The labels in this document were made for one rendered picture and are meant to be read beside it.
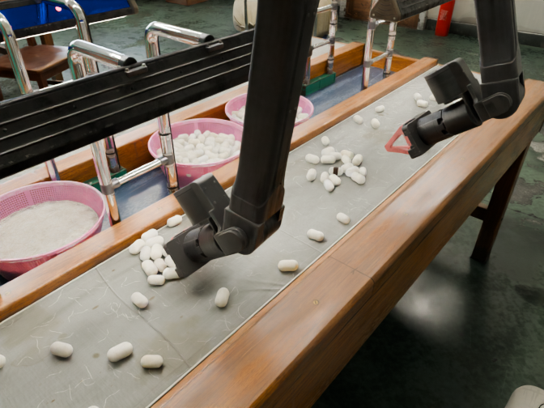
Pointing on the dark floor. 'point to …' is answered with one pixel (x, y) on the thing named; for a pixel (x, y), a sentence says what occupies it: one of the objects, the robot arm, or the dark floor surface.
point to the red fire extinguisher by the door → (444, 19)
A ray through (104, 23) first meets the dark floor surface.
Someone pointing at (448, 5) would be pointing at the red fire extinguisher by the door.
